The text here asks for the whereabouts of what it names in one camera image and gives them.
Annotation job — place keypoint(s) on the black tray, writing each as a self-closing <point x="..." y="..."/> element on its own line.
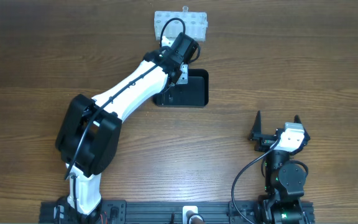
<point x="194" y="93"/>

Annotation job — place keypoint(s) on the mounting rail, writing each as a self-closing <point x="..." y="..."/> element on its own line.
<point x="154" y="213"/>

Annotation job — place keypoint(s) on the white test tube rack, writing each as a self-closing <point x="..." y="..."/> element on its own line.
<point x="194" y="29"/>

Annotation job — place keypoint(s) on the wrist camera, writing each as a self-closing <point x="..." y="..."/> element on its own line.
<point x="166" y="41"/>
<point x="291" y="137"/>

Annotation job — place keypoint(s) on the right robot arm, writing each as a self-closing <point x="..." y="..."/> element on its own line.
<point x="287" y="180"/>

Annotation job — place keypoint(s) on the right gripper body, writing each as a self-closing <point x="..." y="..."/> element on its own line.
<point x="264" y="143"/>

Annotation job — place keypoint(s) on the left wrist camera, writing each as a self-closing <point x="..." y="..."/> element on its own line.
<point x="166" y="41"/>

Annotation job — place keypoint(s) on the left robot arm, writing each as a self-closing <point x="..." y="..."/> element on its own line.
<point x="135" y="87"/>

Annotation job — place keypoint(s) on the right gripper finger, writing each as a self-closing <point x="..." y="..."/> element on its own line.
<point x="297" y="119"/>
<point x="256" y="127"/>

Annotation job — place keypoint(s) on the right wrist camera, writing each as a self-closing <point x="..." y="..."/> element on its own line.
<point x="291" y="137"/>

